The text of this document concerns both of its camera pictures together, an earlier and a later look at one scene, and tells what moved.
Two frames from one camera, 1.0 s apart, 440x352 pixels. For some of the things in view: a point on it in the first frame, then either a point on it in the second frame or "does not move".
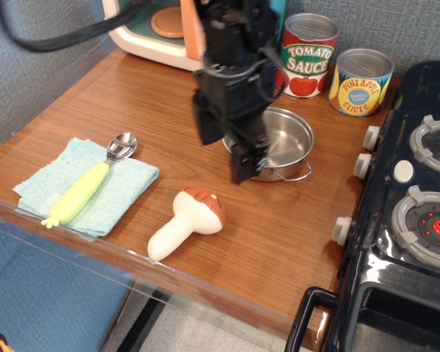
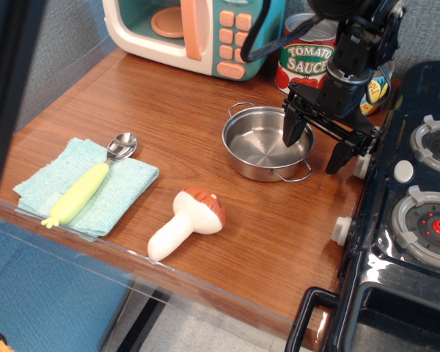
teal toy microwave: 166,34 does not move
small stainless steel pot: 292,133 does not move
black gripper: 245,82 to 334,108
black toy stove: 396,288 does not move
